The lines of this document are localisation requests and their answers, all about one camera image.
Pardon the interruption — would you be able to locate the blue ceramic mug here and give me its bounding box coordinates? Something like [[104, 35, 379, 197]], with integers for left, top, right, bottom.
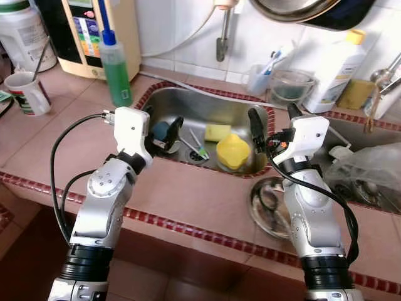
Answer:
[[152, 120, 176, 146]]

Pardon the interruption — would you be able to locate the round steel plate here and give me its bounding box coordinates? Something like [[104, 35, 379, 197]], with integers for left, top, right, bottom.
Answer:
[[249, 176, 296, 240]]

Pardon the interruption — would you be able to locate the clear plastic pitcher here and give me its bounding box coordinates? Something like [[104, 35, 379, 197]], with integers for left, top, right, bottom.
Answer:
[[268, 69, 318, 108]]

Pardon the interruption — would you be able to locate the stainless steel sink basin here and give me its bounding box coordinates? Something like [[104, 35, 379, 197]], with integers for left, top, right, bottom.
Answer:
[[299, 113, 401, 215], [138, 87, 271, 175]]

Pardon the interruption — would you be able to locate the yellow dish sponge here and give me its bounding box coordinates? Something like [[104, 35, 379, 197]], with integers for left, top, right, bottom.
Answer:
[[205, 123, 232, 142]]

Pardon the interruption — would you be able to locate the green dish soap bottle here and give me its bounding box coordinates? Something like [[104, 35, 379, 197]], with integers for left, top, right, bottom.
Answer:
[[98, 28, 134, 108]]

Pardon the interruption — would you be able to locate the clear toothbrush cup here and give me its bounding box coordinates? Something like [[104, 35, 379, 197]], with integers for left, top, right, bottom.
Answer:
[[246, 63, 274, 96]]

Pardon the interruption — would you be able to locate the white bottle yellow cap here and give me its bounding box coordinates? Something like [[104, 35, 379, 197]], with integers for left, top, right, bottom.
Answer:
[[304, 28, 368, 115]]

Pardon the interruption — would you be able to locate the blue toothbrush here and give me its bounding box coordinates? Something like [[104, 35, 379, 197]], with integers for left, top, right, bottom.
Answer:
[[263, 51, 283, 76]]

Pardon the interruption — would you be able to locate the white toothbrush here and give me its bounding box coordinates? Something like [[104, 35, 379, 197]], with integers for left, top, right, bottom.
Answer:
[[276, 43, 296, 73]]

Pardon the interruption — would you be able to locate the mustard yellow sponge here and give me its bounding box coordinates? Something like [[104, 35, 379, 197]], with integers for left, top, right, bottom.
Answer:
[[338, 78, 377, 111]]

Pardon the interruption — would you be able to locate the steel gooseneck sink faucet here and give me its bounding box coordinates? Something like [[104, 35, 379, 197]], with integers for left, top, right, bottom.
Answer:
[[363, 38, 401, 134]]

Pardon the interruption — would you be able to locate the clear plastic bag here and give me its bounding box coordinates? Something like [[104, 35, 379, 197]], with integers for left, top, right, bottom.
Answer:
[[323, 143, 401, 215]]

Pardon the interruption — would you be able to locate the hanging steel pan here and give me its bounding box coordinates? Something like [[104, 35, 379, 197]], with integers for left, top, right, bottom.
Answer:
[[249, 0, 378, 31]]

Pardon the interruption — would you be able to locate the thin metal spoon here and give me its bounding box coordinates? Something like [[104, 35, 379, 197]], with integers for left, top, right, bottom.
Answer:
[[34, 38, 53, 79]]

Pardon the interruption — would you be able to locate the white printed mug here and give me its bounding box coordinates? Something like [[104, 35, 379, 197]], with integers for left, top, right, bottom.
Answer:
[[3, 70, 53, 117]]

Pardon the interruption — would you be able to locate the white jug green band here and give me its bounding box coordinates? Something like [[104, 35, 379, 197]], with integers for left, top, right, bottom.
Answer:
[[0, 0, 58, 73]]

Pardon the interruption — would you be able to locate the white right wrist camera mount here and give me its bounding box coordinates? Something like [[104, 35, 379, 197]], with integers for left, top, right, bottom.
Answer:
[[272, 115, 330, 177]]

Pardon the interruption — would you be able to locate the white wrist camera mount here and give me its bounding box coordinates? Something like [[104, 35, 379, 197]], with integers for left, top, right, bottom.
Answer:
[[272, 115, 330, 177], [113, 106, 154, 166]]

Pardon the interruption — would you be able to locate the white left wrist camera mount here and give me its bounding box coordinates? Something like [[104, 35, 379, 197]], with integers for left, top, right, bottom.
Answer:
[[113, 106, 154, 166]]

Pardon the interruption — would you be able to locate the white hose end piece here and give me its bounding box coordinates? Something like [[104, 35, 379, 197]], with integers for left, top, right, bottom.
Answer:
[[328, 145, 355, 161]]

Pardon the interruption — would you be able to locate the curved white tap hose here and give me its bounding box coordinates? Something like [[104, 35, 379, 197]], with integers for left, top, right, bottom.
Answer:
[[141, 0, 243, 59]]

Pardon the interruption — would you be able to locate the steel wall tap pipe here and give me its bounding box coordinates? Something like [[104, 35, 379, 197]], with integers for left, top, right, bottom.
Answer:
[[215, 9, 232, 63]]

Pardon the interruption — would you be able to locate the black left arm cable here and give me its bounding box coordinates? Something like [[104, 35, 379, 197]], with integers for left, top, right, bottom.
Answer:
[[49, 113, 117, 246]]

